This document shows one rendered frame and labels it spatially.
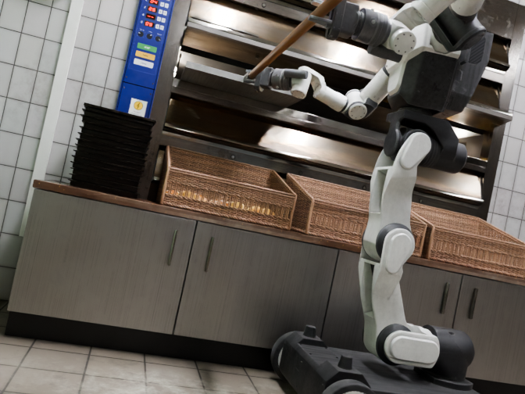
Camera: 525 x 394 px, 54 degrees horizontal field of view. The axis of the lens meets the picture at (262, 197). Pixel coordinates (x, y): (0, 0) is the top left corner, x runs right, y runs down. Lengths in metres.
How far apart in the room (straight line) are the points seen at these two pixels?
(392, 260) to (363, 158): 1.11
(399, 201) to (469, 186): 1.32
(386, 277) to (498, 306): 0.90
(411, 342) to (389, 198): 0.49
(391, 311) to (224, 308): 0.65
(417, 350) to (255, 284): 0.66
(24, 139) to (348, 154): 1.59
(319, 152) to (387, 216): 0.97
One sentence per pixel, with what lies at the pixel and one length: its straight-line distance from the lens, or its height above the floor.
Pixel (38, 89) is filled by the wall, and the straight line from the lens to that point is 2.63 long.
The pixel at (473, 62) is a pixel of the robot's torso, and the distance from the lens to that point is 1.98.
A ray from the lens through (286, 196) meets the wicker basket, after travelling 2.17.
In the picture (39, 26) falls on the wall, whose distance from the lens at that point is 2.69.
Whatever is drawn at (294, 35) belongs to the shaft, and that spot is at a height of 1.18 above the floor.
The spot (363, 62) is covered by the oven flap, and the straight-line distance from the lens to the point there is 2.88.
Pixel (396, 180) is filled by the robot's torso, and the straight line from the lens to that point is 1.83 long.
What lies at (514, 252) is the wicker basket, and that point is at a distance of 2.70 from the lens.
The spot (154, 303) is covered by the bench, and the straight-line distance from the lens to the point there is 2.06.
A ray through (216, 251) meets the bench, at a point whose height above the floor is 0.45.
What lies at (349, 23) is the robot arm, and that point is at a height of 1.17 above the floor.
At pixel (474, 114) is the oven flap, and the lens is 3.06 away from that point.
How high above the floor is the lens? 0.63
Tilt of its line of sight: 2 degrees up
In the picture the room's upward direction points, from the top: 12 degrees clockwise
